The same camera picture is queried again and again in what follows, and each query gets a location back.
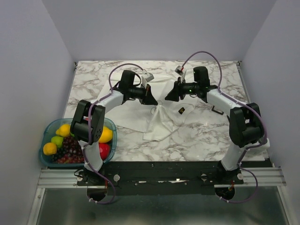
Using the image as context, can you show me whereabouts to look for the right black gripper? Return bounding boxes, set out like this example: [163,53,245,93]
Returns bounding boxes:
[164,77,199,103]

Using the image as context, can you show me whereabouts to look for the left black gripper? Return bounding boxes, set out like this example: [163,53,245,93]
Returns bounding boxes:
[129,83,158,105]

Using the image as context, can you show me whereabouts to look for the white printed t-shirt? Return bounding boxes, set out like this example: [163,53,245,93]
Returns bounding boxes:
[105,74,197,141]

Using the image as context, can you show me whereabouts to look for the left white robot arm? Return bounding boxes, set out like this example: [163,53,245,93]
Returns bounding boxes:
[70,70,158,185]

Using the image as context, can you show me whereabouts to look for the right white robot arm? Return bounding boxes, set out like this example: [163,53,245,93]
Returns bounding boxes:
[165,66,270,184]

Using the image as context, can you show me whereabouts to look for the black yellow garment label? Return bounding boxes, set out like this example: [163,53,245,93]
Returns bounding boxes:
[178,107,185,114]

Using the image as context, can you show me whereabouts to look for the yellow lemon right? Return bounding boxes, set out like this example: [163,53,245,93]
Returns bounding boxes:
[98,126,113,143]

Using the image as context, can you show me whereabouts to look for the yellow lemon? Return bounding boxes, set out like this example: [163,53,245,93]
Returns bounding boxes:
[98,126,113,143]
[55,124,70,137]

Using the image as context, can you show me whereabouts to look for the red apple lower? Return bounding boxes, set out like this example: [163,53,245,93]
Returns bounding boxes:
[98,143,111,161]

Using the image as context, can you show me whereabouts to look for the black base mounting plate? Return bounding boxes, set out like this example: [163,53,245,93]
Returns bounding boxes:
[77,161,243,196]

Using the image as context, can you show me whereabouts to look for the yellow lemon left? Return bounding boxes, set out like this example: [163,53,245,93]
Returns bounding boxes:
[55,124,70,137]

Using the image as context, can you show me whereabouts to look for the dark purple grapes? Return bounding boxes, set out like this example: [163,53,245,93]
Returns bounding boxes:
[51,136,84,164]

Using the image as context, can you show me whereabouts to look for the green lime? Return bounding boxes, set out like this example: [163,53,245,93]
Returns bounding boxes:
[51,136,64,148]

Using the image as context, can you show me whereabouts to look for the teal plastic fruit bowl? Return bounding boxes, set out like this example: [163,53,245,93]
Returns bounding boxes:
[38,118,117,168]

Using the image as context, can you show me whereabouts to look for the orange citrus fruit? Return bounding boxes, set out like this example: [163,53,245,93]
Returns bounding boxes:
[43,142,58,156]

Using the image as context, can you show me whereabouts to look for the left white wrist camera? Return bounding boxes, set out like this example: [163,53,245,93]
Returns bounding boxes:
[141,72,154,88]

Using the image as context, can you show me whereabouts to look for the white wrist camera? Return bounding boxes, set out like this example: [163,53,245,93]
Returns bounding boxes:
[175,66,187,83]
[141,72,154,88]

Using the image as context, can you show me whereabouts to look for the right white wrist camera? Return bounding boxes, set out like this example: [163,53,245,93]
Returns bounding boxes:
[175,66,187,83]

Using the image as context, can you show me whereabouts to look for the black frame stand upper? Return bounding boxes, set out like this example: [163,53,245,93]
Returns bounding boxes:
[211,106,225,115]

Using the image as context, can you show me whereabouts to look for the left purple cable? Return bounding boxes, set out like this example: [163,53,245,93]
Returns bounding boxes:
[83,63,147,204]

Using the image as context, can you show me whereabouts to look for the aluminium rail frame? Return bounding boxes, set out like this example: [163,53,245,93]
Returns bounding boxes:
[27,167,298,225]

